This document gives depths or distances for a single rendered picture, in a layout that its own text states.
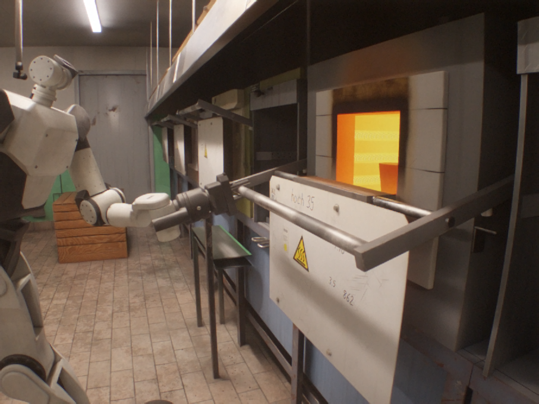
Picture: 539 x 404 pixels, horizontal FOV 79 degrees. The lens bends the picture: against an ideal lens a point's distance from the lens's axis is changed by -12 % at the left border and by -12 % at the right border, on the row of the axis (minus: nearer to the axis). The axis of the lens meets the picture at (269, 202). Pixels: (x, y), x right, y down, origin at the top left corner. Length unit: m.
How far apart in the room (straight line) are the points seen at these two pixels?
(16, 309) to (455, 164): 1.07
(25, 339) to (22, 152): 0.52
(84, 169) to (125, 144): 4.28
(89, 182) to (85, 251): 2.86
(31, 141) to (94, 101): 4.60
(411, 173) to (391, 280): 0.23
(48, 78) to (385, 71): 0.79
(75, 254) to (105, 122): 2.15
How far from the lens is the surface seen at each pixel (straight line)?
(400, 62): 0.84
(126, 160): 5.48
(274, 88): 1.39
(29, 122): 0.93
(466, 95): 0.71
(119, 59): 5.54
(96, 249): 4.02
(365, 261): 0.51
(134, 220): 1.07
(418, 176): 0.76
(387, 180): 1.00
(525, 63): 0.62
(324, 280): 0.87
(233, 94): 1.82
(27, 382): 1.19
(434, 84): 0.74
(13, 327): 1.17
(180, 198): 1.00
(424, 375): 0.98
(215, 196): 1.02
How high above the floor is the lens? 1.26
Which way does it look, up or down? 11 degrees down
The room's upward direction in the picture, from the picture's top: straight up
